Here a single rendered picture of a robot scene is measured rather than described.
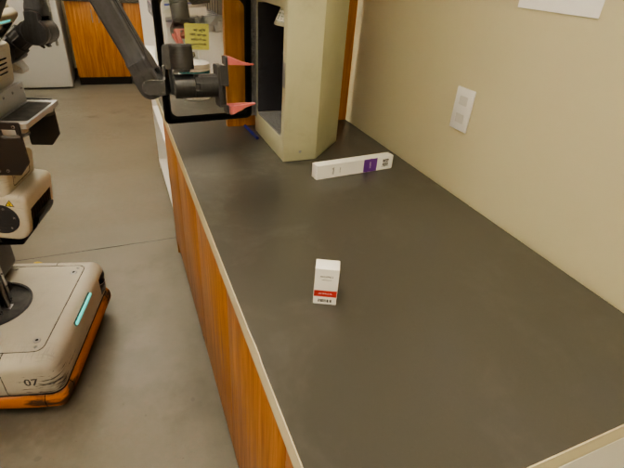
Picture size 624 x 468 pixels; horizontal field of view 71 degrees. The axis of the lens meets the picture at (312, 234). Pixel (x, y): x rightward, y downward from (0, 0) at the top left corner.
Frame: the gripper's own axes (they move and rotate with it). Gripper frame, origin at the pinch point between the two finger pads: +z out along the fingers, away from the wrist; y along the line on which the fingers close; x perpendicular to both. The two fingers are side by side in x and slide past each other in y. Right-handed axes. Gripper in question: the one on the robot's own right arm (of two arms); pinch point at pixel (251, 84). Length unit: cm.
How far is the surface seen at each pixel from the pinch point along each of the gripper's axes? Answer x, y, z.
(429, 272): -53, -34, 23
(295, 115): 8.3, -10.1, 15.3
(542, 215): -50, -26, 56
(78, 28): 509, 18, -76
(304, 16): 4.5, 16.5, 16.5
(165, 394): 25, -117, -34
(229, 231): -25.8, -29.6, -13.2
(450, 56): -10, 7, 55
